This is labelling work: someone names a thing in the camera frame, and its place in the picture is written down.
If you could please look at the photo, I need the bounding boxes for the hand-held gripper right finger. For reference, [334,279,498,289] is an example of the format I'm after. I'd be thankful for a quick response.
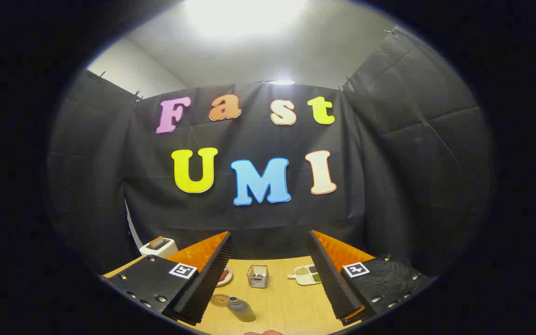
[308,230,430,326]

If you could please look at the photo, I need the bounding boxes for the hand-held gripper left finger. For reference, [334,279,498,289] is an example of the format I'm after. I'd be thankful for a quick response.
[103,231,232,326]

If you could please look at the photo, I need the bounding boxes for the silver juice bottle green label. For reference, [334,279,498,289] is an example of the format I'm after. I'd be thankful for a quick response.
[227,296,257,323]

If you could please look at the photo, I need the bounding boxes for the white round plate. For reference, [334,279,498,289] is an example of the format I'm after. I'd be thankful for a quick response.
[216,267,234,287]

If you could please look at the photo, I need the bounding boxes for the white divided spice dish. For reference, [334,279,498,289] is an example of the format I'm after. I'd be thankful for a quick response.
[288,264,322,286]

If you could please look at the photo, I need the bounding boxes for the wooden table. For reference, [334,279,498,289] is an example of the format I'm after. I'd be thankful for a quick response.
[103,255,366,335]

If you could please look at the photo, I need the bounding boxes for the white toaster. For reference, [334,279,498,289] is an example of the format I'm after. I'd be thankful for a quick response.
[139,236,179,259]

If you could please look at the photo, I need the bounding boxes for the square glass container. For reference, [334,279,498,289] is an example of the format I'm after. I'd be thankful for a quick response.
[247,264,269,289]

